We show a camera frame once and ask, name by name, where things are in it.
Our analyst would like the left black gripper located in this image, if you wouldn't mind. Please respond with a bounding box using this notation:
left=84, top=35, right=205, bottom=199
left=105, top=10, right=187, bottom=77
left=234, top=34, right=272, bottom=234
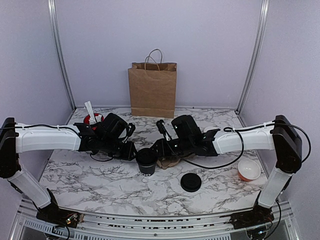
left=101, top=137, right=139, bottom=163

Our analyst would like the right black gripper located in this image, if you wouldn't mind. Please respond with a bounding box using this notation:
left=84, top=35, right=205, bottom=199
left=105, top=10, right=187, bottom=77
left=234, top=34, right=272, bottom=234
left=148, top=139, right=193, bottom=160

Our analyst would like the black paper coffee cup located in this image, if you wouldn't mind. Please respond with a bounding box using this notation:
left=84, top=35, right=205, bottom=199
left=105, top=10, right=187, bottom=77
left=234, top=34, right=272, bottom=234
left=137, top=163, right=157, bottom=177

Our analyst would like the brown paper bag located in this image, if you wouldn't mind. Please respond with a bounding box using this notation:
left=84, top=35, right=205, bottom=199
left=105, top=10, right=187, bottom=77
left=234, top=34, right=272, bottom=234
left=128, top=48, right=177, bottom=119

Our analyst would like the black plastic cup lid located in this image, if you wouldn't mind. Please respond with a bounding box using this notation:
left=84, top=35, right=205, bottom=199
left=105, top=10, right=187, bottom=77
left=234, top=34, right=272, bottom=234
left=135, top=148, right=158, bottom=167

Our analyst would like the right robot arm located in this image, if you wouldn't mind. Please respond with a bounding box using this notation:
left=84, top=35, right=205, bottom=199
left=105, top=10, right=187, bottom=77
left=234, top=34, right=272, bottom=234
left=151, top=115, right=306, bottom=230

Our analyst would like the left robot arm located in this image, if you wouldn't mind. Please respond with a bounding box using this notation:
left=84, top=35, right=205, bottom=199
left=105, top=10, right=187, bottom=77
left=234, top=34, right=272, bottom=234
left=0, top=113, right=137, bottom=228

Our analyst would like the cardboard cup carrier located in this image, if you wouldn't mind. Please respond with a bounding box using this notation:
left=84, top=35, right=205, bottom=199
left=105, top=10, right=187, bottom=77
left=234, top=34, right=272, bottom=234
left=156, top=156, right=182, bottom=170

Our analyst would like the white sachet in holder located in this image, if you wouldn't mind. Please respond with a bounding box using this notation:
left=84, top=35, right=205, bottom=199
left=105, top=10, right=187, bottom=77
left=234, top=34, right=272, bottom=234
left=94, top=113, right=103, bottom=122

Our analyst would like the red cylindrical holder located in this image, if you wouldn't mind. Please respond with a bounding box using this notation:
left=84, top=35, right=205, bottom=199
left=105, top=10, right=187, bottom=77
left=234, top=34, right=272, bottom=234
left=83, top=113, right=104, bottom=125

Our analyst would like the orange white bowl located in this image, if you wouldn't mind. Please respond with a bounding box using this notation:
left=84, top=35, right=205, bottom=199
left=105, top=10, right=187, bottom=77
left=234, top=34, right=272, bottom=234
left=237, top=159, right=261, bottom=182

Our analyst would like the front aluminium rail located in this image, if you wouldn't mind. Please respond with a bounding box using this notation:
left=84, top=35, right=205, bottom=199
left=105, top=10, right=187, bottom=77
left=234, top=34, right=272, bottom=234
left=9, top=199, right=300, bottom=240

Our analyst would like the left aluminium frame post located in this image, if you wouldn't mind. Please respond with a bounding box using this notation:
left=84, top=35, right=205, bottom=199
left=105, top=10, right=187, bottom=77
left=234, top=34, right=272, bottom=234
left=47, top=0, right=77, bottom=111

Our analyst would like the aluminium frame post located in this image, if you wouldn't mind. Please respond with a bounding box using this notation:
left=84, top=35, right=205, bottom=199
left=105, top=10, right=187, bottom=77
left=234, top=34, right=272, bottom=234
left=235, top=0, right=270, bottom=115
left=47, top=0, right=77, bottom=111

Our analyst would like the right aluminium frame post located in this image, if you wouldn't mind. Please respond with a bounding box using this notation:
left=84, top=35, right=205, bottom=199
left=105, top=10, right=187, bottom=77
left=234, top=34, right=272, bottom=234
left=235, top=0, right=270, bottom=115

